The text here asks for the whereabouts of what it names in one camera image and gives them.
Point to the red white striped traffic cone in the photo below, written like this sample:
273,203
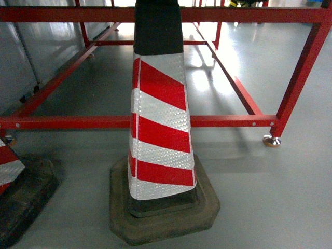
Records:
160,190

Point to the metal levelling foot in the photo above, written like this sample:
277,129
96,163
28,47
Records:
271,141

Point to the red metal table frame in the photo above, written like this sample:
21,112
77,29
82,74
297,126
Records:
320,17

